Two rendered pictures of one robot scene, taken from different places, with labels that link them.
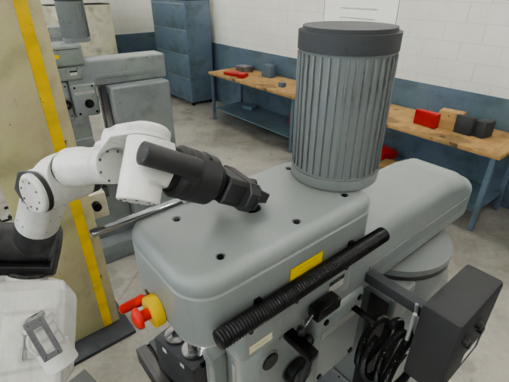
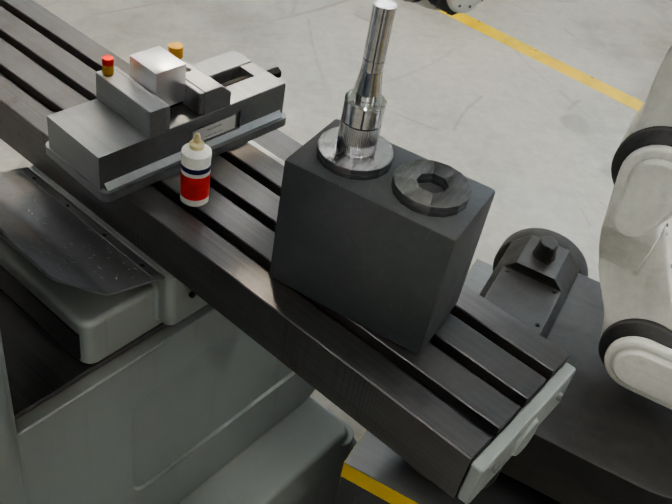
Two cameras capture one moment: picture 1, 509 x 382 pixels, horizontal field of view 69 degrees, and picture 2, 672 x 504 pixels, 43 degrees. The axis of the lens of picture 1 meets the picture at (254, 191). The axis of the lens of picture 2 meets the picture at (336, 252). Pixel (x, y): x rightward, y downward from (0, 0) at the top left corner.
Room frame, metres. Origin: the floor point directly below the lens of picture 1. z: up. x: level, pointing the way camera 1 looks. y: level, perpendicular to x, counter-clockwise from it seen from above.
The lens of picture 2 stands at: (1.70, -0.02, 1.67)
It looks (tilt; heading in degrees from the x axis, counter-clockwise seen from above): 41 degrees down; 163
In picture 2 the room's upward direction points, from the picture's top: 11 degrees clockwise
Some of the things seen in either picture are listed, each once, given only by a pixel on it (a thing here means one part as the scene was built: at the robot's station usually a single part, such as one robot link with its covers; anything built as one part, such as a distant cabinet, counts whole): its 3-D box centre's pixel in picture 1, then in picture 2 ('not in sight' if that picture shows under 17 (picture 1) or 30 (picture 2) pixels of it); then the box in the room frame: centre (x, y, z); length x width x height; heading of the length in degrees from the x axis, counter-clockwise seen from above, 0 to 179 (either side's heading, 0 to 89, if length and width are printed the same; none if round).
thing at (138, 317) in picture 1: (142, 317); not in sight; (0.47, 0.20, 1.76); 0.04 x 0.03 x 0.04; 40
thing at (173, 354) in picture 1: (187, 358); (378, 231); (0.94, 0.26, 1.02); 0.22 x 0.12 x 0.20; 50
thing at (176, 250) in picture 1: (257, 237); not in sight; (0.64, -0.01, 1.81); 0.47 x 0.26 x 0.16; 130
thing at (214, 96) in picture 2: not in sight; (188, 80); (0.59, 0.04, 1.01); 0.12 x 0.06 x 0.04; 37
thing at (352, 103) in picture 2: not in sight; (365, 101); (0.91, 0.22, 1.18); 0.05 x 0.05 x 0.01
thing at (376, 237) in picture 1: (313, 277); not in sight; (0.54, -0.11, 1.79); 0.45 x 0.04 x 0.04; 130
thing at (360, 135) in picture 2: (193, 342); (360, 127); (0.91, 0.22, 1.15); 0.05 x 0.05 x 0.06
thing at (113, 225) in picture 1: (154, 209); not in sight; (0.62, 0.20, 1.89); 0.24 x 0.04 x 0.01; 131
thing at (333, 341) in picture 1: (305, 311); not in sight; (0.76, -0.15, 1.47); 0.24 x 0.19 x 0.26; 40
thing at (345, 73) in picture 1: (341, 105); not in sight; (0.79, -0.19, 2.05); 0.20 x 0.20 x 0.32
